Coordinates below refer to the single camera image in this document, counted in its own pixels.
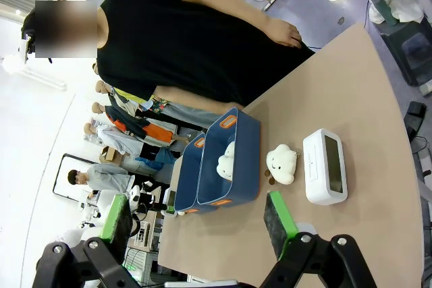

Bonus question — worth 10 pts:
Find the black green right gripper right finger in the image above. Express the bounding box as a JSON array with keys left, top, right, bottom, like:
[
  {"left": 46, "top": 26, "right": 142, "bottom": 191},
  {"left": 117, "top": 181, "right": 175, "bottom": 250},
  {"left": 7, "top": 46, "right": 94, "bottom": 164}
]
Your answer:
[{"left": 259, "top": 190, "right": 377, "bottom": 288}]

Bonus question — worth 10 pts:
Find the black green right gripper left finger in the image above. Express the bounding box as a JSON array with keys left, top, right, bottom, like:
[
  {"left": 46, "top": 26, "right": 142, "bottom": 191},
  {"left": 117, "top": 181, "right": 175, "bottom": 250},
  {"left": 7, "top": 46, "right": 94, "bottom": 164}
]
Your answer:
[{"left": 32, "top": 193, "right": 136, "bottom": 288}]

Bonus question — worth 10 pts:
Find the person's left forearm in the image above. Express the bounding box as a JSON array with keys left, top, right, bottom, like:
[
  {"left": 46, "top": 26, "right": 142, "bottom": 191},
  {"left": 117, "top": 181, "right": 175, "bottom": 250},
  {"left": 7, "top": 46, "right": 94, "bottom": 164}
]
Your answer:
[{"left": 215, "top": 0, "right": 276, "bottom": 43}]

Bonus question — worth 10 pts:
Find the person's right forearm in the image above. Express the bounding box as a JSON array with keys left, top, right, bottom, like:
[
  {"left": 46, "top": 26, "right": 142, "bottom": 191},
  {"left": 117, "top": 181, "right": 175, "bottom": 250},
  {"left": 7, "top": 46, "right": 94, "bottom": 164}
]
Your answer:
[{"left": 154, "top": 84, "right": 241, "bottom": 114}]

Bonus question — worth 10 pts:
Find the small white digital clock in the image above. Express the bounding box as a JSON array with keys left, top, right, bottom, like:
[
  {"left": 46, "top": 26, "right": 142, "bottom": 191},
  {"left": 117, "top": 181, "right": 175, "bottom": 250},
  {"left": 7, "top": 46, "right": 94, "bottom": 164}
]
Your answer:
[{"left": 161, "top": 188, "right": 178, "bottom": 219}]

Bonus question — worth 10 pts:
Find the large white digital clock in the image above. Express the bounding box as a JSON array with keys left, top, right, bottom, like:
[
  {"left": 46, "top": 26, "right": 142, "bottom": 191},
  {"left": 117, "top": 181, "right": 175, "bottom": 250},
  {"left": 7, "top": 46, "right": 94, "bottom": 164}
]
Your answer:
[{"left": 302, "top": 128, "right": 349, "bottom": 206}]

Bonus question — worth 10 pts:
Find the small blue plastic basket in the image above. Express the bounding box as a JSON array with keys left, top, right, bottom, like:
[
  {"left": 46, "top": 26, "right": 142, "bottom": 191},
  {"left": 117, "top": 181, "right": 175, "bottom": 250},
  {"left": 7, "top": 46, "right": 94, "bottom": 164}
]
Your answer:
[{"left": 173, "top": 132, "right": 207, "bottom": 215}]

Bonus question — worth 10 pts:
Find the large blue plastic basket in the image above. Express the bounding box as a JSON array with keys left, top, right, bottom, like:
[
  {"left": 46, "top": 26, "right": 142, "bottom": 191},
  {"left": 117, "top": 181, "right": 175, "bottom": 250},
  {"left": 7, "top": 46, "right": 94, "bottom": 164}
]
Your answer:
[{"left": 195, "top": 107, "right": 261, "bottom": 206}]

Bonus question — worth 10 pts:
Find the person's left hand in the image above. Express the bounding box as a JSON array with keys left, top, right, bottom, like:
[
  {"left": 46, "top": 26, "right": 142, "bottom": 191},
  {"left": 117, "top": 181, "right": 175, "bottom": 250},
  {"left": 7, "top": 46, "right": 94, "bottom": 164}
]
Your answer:
[{"left": 266, "top": 18, "right": 304, "bottom": 49}]

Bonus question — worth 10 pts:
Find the seated person in grey shirt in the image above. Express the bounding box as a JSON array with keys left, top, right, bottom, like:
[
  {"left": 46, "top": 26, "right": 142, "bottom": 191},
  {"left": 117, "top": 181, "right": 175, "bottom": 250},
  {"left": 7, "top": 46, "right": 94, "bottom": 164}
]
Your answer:
[{"left": 67, "top": 163, "right": 136, "bottom": 198}]

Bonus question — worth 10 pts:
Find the white cloud plush smiling face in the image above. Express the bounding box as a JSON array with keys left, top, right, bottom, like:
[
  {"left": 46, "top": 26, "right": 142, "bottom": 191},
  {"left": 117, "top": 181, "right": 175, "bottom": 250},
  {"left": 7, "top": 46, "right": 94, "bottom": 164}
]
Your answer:
[{"left": 265, "top": 144, "right": 302, "bottom": 186}]

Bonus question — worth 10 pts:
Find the brown cardboard box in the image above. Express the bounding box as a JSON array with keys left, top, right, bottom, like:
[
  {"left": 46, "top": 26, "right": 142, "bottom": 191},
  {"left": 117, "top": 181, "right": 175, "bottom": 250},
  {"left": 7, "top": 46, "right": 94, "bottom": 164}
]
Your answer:
[{"left": 98, "top": 146, "right": 125, "bottom": 167}]

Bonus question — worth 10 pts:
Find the black framed whiteboard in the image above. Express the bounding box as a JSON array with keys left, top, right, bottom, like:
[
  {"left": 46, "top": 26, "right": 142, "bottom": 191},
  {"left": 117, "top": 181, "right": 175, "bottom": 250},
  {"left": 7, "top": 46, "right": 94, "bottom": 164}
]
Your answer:
[{"left": 51, "top": 152, "right": 102, "bottom": 202}]

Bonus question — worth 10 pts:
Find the white cloud plush plain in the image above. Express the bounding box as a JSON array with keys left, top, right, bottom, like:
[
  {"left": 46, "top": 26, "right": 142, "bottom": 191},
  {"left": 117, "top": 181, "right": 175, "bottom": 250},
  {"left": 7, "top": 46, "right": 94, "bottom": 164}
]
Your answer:
[{"left": 217, "top": 140, "right": 236, "bottom": 181}]

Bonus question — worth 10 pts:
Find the dressed mannequin white shirt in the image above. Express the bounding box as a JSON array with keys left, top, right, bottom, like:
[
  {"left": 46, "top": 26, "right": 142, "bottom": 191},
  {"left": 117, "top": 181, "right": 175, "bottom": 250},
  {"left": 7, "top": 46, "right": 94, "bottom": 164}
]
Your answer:
[{"left": 83, "top": 122, "right": 146, "bottom": 167}]

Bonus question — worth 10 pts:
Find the dressed mannequin orange top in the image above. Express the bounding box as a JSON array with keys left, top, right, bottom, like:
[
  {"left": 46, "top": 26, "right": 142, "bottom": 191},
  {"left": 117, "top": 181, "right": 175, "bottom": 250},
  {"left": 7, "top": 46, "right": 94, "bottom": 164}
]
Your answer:
[{"left": 91, "top": 101, "right": 178, "bottom": 144}]

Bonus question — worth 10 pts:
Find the dressed mannequin yellow top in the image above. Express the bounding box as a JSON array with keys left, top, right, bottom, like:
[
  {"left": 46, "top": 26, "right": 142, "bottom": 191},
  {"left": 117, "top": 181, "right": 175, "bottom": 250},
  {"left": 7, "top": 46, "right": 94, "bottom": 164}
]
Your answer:
[{"left": 94, "top": 80, "right": 169, "bottom": 115}]

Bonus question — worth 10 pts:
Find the black foot pedal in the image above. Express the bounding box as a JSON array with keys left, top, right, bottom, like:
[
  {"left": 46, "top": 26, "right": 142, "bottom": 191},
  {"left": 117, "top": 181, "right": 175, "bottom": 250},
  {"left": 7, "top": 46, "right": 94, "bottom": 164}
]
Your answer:
[{"left": 406, "top": 100, "right": 429, "bottom": 141}]

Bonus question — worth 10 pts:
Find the person's black t-shirt torso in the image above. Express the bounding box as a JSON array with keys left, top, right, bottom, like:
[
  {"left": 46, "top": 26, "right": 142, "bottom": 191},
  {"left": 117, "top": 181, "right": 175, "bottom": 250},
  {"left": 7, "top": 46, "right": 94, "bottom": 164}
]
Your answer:
[{"left": 95, "top": 0, "right": 317, "bottom": 107}]

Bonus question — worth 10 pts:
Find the person's blurred head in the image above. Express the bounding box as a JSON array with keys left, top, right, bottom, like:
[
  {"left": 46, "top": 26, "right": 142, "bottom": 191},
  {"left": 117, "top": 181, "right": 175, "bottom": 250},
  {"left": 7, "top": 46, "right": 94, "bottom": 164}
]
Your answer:
[{"left": 21, "top": 0, "right": 99, "bottom": 60}]

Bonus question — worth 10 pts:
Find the black plastic stool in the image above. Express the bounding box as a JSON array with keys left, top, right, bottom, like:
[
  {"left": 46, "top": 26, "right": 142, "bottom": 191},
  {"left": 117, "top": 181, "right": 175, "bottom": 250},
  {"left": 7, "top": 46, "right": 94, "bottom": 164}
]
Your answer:
[{"left": 377, "top": 18, "right": 432, "bottom": 87}]

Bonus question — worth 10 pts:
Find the dark green bottle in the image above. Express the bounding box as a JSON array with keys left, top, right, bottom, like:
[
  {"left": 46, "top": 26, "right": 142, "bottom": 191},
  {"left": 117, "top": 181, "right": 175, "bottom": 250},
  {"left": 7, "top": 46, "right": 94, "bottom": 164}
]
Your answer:
[{"left": 368, "top": 0, "right": 398, "bottom": 27}]

